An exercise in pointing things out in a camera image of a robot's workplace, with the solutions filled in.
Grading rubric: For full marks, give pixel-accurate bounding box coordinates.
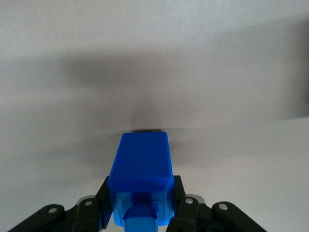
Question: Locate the blue plastic part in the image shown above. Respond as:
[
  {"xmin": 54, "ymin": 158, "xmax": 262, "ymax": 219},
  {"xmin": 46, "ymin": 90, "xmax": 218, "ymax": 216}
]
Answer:
[{"xmin": 107, "ymin": 131, "xmax": 175, "ymax": 232}]

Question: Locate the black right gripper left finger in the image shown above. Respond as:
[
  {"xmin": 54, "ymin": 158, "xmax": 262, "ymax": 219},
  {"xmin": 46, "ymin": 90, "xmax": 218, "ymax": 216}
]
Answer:
[{"xmin": 7, "ymin": 175, "xmax": 113, "ymax": 232}]

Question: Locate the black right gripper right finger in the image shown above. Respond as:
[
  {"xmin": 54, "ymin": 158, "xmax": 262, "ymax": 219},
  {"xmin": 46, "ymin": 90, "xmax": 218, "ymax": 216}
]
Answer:
[{"xmin": 166, "ymin": 175, "xmax": 271, "ymax": 232}]

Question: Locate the paper table cover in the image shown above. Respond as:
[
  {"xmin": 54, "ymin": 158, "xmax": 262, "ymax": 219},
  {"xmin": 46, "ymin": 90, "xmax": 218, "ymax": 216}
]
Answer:
[{"xmin": 0, "ymin": 0, "xmax": 309, "ymax": 232}]

